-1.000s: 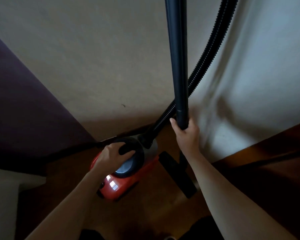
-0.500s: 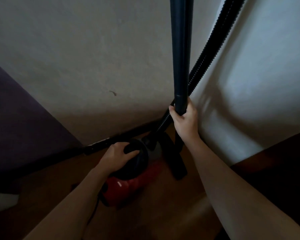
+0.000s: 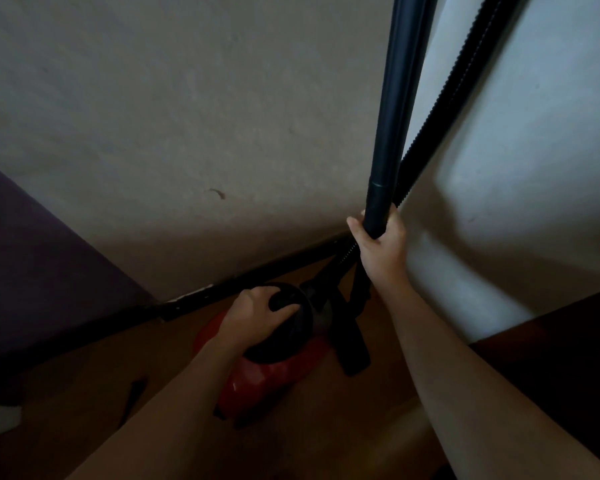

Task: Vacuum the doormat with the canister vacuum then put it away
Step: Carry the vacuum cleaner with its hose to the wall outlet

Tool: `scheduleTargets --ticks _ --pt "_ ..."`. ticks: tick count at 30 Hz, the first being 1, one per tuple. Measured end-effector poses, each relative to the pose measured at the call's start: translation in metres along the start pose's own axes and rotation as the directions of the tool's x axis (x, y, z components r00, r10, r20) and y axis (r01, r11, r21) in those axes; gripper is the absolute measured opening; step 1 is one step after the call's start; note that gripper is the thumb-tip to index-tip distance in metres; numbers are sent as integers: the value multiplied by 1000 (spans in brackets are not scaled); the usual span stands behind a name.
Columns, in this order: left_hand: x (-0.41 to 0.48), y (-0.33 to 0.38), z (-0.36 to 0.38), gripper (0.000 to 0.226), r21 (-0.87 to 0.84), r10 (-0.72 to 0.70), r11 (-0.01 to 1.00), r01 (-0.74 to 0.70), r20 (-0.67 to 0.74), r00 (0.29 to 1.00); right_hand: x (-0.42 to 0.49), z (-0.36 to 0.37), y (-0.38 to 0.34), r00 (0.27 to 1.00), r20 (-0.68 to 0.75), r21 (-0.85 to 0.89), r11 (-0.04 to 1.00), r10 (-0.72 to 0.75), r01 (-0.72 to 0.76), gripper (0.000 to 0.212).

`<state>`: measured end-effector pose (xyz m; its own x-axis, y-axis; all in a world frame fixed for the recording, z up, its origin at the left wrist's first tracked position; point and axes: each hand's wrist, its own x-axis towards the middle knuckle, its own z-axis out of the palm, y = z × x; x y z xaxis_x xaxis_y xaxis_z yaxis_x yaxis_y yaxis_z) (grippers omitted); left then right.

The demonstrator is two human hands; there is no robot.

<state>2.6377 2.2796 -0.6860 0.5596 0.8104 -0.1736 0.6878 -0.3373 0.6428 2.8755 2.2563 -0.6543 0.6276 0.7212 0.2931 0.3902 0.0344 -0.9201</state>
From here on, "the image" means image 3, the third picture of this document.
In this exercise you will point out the person's left hand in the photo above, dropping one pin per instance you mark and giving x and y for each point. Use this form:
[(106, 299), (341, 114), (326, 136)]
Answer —
[(252, 317)]

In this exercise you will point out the black vacuum wand tube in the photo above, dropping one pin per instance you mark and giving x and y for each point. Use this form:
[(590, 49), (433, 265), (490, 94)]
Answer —
[(400, 104)]

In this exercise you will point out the person's left fingers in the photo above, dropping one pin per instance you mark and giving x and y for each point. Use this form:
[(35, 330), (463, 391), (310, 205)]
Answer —
[(260, 296)]

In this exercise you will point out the dark flat object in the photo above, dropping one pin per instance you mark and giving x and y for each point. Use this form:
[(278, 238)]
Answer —
[(132, 399)]

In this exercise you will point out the red and black vacuum cleaner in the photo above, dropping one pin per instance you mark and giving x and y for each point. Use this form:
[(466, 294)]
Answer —
[(275, 377)]

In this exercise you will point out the person's left forearm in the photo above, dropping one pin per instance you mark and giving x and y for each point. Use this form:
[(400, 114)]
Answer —
[(180, 414)]

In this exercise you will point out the black baseboard strip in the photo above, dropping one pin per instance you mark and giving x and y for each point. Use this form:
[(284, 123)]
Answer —
[(205, 294)]

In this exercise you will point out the person's right forearm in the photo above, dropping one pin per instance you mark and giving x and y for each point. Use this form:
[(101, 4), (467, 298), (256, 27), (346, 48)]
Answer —
[(460, 389)]

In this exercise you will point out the person's right thumb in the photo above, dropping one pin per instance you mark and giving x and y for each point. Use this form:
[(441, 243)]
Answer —
[(357, 234)]

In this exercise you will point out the dark brown wooden furniture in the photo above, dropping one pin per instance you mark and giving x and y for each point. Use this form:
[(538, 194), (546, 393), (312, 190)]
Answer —
[(560, 374)]

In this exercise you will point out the person's right hand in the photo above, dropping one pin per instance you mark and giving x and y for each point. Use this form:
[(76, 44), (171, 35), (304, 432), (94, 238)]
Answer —
[(384, 257)]

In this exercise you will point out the black vacuum nozzle attachment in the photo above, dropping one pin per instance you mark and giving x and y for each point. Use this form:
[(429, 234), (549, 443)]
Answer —
[(351, 344)]

